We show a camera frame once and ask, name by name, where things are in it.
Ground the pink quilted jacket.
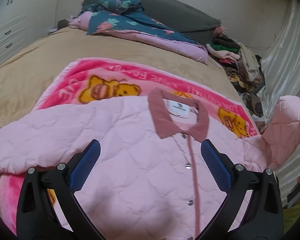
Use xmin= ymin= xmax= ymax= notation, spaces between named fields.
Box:
xmin=0 ymin=89 xmax=300 ymax=239

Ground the pile of assorted clothes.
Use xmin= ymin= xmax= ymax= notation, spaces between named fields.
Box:
xmin=206 ymin=26 xmax=265 ymax=119

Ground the cream satin curtain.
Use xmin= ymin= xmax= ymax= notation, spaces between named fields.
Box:
xmin=257 ymin=0 xmax=300 ymax=208

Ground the tan bed cover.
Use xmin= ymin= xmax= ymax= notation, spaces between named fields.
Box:
xmin=0 ymin=26 xmax=243 ymax=205

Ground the dark grey headboard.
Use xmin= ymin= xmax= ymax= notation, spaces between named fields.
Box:
xmin=82 ymin=0 xmax=222 ymax=45

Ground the pink cartoon bear blanket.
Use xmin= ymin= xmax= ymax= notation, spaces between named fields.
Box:
xmin=0 ymin=57 xmax=261 ymax=235

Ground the white wardrobe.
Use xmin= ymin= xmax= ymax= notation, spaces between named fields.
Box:
xmin=0 ymin=0 xmax=57 ymax=65

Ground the blue floral pink quilt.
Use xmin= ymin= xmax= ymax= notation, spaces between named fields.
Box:
xmin=68 ymin=0 xmax=208 ymax=64

